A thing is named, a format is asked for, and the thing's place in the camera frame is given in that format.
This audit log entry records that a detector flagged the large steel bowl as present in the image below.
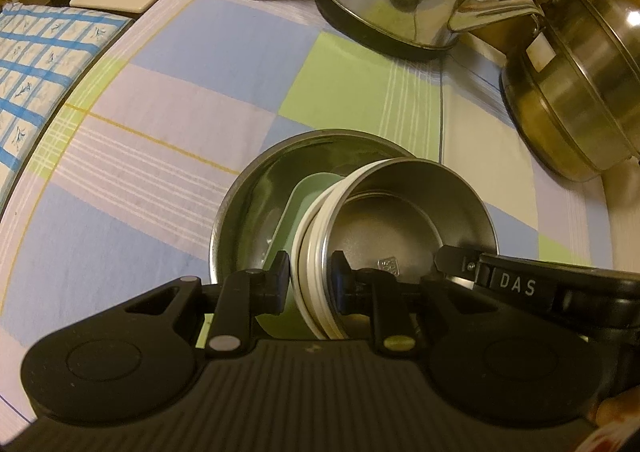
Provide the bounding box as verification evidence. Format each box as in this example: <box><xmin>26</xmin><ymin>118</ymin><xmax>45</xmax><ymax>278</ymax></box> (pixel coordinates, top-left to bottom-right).
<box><xmin>209</xmin><ymin>129</ymin><xmax>417</xmax><ymax>294</ymax></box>

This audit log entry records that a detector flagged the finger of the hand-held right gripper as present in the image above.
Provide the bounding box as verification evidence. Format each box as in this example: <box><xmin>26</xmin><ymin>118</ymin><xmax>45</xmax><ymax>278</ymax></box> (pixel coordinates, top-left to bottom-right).
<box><xmin>433</xmin><ymin>245</ymin><xmax>482</xmax><ymax>291</ymax></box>

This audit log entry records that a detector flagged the stainless steel steamer pot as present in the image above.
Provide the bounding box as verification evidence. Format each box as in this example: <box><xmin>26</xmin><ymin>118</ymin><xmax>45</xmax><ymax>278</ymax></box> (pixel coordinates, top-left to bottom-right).
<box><xmin>500</xmin><ymin>0</ymin><xmax>640</xmax><ymax>182</ymax></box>

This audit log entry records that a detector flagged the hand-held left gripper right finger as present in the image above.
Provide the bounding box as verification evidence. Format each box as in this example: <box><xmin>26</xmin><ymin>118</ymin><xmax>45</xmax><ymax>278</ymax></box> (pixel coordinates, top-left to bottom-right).
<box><xmin>331</xmin><ymin>251</ymin><xmax>502</xmax><ymax>359</ymax></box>

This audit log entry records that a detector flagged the green rectangular plate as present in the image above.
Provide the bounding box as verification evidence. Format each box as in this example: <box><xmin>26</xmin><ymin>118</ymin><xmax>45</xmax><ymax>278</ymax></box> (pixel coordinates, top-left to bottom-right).
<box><xmin>194</xmin><ymin>172</ymin><xmax>347</xmax><ymax>349</ymax></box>

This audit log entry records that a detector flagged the cream ribbed bowl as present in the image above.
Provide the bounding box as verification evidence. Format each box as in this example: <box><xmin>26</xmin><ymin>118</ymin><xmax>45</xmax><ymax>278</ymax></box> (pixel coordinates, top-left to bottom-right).
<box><xmin>290</xmin><ymin>166</ymin><xmax>362</xmax><ymax>341</ymax></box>

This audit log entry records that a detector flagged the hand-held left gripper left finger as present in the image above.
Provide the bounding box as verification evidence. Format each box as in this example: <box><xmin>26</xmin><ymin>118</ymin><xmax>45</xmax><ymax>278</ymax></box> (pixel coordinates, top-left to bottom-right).
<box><xmin>120</xmin><ymin>249</ymin><xmax>292</xmax><ymax>359</ymax></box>

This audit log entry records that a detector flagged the person's right hand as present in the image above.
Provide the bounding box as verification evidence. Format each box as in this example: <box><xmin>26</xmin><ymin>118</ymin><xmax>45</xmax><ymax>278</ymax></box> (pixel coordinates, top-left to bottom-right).
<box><xmin>596</xmin><ymin>393</ymin><xmax>640</xmax><ymax>431</ymax></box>

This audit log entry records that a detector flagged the blue checked cloth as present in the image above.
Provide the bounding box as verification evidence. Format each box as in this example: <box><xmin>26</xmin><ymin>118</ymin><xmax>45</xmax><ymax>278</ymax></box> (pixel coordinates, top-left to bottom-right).
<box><xmin>0</xmin><ymin>2</ymin><xmax>136</xmax><ymax>204</ymax></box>

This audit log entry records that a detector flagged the plaid tablecloth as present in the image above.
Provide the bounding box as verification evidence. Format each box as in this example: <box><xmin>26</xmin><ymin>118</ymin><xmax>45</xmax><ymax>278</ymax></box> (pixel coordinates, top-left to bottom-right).
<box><xmin>0</xmin><ymin>0</ymin><xmax>617</xmax><ymax>433</ymax></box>

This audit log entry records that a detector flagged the stainless steel bowl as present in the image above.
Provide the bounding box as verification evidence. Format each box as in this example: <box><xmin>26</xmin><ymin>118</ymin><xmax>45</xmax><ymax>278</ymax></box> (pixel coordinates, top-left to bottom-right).
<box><xmin>320</xmin><ymin>157</ymin><xmax>500</xmax><ymax>329</ymax></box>

